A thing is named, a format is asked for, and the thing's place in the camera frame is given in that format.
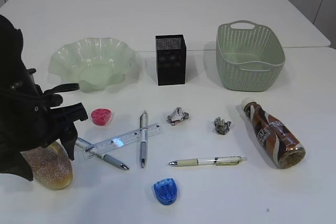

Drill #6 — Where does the grey grip pen left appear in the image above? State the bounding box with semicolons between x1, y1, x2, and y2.
76;137;129;170

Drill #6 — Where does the green wavy glass plate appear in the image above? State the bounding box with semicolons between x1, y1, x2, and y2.
48;37;135;92

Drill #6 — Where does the pink pencil sharpener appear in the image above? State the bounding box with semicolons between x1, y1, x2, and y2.
91;108;113;126

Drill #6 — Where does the beige grip white pen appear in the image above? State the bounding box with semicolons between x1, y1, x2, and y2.
169;156;247;167

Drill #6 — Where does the clear plastic ruler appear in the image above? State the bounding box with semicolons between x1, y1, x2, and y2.
83;123;163;158

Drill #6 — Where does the grey paper ball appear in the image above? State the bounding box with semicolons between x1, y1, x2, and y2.
214;117;232;135

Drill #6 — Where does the blue pencil sharpener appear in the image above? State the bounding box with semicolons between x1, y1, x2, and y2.
152;178;178;206

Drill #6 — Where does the grey grip pen middle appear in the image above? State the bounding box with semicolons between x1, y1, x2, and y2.
140;110;148;168

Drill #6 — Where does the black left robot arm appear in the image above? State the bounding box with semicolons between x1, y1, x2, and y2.
1;16;88;181

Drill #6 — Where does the white paper ball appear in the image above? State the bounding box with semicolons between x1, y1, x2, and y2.
166;107;190;126

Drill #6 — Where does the black mesh pen holder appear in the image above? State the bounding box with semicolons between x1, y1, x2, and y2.
155;35;187;86

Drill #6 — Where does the brown coffee drink bottle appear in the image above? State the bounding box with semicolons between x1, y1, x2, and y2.
241;98;306;169

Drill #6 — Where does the green plastic woven basket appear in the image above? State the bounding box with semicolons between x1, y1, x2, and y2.
216;20;285;92

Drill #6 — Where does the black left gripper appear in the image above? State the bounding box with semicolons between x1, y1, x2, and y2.
1;68;88;181

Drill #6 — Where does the grey grip pen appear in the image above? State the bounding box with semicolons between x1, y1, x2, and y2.
140;110;148;168
76;137;129;170

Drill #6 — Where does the sugared bread loaf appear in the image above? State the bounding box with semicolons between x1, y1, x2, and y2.
22;142;73;190

